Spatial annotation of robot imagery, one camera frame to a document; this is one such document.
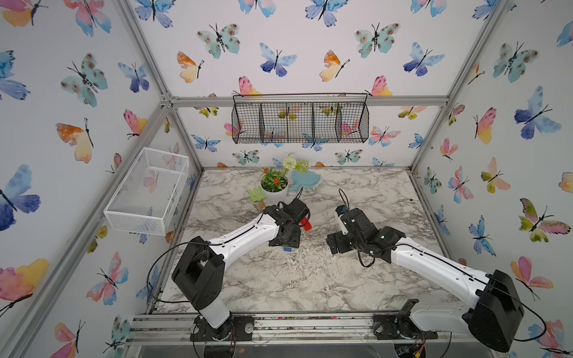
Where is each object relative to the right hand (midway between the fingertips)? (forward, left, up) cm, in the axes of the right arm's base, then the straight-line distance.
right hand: (339, 235), depth 81 cm
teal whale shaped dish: (+37, +13, -12) cm, 41 cm away
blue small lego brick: (-1, +19, -13) cm, 23 cm away
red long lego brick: (+10, +11, -13) cm, 20 cm away
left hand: (-1, +17, -4) cm, 17 cm away
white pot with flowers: (+22, +26, +1) cm, 34 cm away
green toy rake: (+27, +36, -14) cm, 47 cm away
